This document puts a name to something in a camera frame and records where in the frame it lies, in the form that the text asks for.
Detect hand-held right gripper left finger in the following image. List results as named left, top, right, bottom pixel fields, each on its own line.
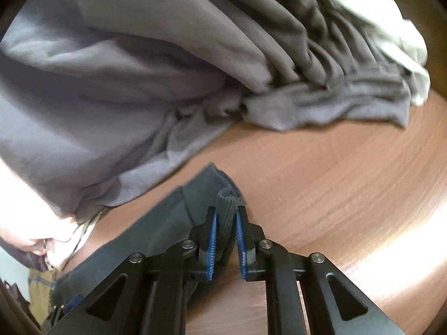
left=46, top=206, right=218, bottom=335

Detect dark grey pants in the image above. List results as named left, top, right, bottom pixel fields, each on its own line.
left=52, top=162, right=249, bottom=335

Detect yellow checked cloth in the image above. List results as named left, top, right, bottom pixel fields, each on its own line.
left=28, top=268, right=58, bottom=323

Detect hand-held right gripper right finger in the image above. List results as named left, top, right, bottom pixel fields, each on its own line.
left=236, top=206, right=406, bottom=335

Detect white cloth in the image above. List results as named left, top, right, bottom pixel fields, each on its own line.
left=327, top=0, right=432, bottom=107

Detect grey garment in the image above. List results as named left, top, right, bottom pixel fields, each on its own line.
left=0, top=0, right=411, bottom=273

